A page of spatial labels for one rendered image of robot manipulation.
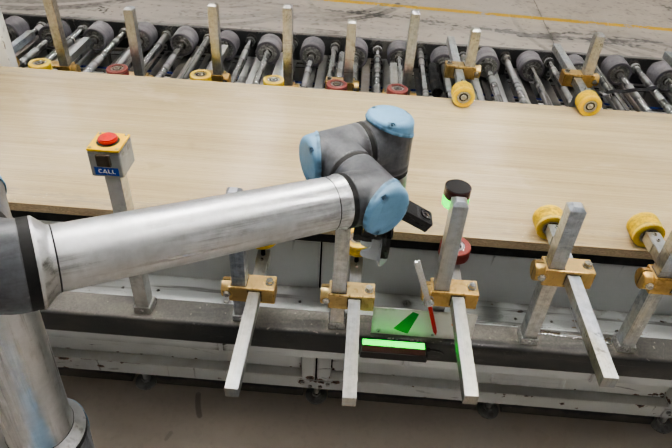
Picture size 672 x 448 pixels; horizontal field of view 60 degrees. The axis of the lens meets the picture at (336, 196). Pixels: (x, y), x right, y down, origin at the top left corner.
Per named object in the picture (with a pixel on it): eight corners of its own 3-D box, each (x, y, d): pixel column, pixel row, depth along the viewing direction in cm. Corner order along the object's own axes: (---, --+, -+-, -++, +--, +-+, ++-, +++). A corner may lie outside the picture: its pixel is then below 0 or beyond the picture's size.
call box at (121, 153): (125, 181, 124) (118, 150, 119) (92, 178, 124) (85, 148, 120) (136, 163, 130) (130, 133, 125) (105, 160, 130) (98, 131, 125)
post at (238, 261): (249, 336, 156) (239, 194, 127) (236, 335, 156) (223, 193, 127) (251, 326, 159) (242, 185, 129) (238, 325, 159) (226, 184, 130)
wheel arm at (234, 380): (240, 400, 124) (239, 388, 122) (224, 398, 124) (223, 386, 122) (271, 260, 159) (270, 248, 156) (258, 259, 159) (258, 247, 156)
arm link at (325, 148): (323, 158, 94) (387, 141, 99) (292, 125, 102) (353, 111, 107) (321, 204, 99) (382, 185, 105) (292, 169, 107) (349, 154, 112)
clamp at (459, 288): (475, 309, 143) (479, 295, 140) (420, 305, 143) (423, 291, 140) (472, 292, 147) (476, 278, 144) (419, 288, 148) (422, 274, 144)
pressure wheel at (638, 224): (662, 220, 146) (629, 231, 149) (668, 241, 150) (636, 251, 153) (653, 206, 151) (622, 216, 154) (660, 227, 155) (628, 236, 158)
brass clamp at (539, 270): (590, 291, 136) (597, 275, 133) (533, 286, 136) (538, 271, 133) (583, 272, 141) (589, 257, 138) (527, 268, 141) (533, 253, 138)
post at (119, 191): (151, 314, 152) (120, 174, 125) (132, 313, 152) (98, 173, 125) (156, 301, 156) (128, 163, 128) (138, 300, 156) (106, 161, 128)
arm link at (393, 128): (353, 106, 106) (398, 96, 110) (349, 162, 114) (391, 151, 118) (381, 130, 100) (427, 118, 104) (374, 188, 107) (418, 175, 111)
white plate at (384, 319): (470, 341, 150) (478, 315, 144) (370, 333, 150) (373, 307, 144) (470, 339, 150) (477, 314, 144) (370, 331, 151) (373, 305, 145)
